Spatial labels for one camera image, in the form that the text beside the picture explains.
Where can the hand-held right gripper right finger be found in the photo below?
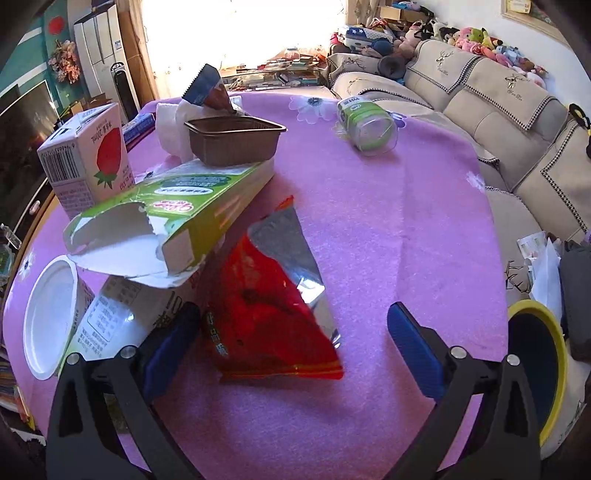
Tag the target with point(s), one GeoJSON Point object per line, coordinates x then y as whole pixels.
{"type": "Point", "coordinates": [411, 341]}

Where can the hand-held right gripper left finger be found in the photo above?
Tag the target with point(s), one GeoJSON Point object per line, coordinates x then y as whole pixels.
{"type": "Point", "coordinates": [171, 341]}

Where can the red foil snack bag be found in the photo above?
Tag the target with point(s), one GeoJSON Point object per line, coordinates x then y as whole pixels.
{"type": "Point", "coordinates": [268, 323]}

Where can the yellow rimmed trash bin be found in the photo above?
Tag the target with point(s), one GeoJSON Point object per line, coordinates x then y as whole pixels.
{"type": "Point", "coordinates": [535, 350]}

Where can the blue white snack bag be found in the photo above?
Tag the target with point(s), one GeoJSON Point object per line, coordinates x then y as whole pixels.
{"type": "Point", "coordinates": [205, 87]}

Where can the white printed box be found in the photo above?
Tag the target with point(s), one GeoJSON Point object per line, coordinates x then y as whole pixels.
{"type": "Point", "coordinates": [115, 314]}

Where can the purple floral tablecloth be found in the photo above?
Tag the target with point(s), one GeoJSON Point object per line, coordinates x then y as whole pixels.
{"type": "Point", "coordinates": [369, 230]}

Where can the white paper cup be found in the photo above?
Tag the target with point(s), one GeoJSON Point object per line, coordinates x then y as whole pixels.
{"type": "Point", "coordinates": [48, 318]}

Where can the torn green white carton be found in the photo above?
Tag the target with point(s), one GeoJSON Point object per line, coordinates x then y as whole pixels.
{"type": "Point", "coordinates": [203, 198]}

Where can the pile of papers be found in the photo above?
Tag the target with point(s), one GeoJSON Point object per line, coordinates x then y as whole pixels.
{"type": "Point", "coordinates": [547, 272]}

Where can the stack of books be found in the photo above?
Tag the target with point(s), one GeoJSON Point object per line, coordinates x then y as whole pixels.
{"type": "Point", "coordinates": [11, 392]}

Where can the strawberry print milk carton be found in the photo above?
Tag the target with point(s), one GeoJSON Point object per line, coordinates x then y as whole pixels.
{"type": "Point", "coordinates": [87, 157]}

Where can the brown plastic tray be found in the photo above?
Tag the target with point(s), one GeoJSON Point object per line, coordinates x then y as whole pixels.
{"type": "Point", "coordinates": [231, 147]}

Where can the white tissue paper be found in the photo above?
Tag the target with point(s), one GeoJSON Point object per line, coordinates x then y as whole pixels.
{"type": "Point", "coordinates": [171, 129]}

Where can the blue packet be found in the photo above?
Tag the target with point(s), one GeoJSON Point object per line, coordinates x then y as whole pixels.
{"type": "Point", "coordinates": [138, 128]}

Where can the beige sofa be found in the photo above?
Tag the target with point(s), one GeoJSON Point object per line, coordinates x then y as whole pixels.
{"type": "Point", "coordinates": [503, 115]}

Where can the black television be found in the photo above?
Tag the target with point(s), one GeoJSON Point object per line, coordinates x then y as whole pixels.
{"type": "Point", "coordinates": [23, 138]}

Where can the black tower fan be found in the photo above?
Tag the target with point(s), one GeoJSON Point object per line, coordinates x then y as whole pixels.
{"type": "Point", "coordinates": [123, 92]}

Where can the dark round cushion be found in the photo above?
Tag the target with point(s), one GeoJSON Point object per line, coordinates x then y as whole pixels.
{"type": "Point", "coordinates": [391, 65]}

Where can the black yellow plush toy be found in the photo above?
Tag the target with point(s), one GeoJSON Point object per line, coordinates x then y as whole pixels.
{"type": "Point", "coordinates": [579, 117]}

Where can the cluttered glass coffee table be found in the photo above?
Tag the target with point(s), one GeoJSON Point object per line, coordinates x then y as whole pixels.
{"type": "Point", "coordinates": [277, 69]}

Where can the pink flower decoration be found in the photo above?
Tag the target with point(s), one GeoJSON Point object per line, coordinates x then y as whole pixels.
{"type": "Point", "coordinates": [63, 60]}

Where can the blue star print bag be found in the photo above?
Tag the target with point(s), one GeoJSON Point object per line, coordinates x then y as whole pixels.
{"type": "Point", "coordinates": [364, 37]}

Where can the white standing cabinet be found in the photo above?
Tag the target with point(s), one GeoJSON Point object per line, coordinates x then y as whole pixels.
{"type": "Point", "coordinates": [97, 41]}

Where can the row of plush toys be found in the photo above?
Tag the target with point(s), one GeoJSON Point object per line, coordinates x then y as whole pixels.
{"type": "Point", "coordinates": [480, 39]}

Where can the cardboard boxes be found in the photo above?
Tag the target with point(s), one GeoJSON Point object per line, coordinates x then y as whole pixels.
{"type": "Point", "coordinates": [401, 14]}

